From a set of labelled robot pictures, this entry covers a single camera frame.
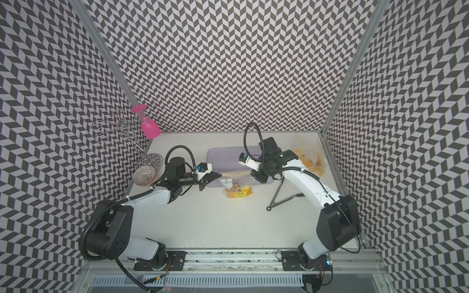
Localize clear bag yellow chick print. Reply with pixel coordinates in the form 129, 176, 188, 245
219, 170, 255, 199

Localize steel black-tipped tongs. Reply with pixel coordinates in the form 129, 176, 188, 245
266, 177, 305, 212

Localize clear resealable bag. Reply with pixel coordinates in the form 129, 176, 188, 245
309, 148, 327, 178

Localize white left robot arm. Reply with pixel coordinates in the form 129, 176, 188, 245
79, 157, 222, 261

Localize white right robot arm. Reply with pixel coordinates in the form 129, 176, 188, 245
239, 137, 361, 260

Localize ribbed glass bowl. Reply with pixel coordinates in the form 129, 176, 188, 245
132, 166, 158, 187

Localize pink upside-down wine glass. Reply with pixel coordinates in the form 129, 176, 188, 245
131, 104, 162, 139

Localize chrome glass drying rack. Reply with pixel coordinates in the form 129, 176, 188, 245
92, 110, 163, 172

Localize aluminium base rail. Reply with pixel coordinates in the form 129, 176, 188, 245
84, 248, 389, 275

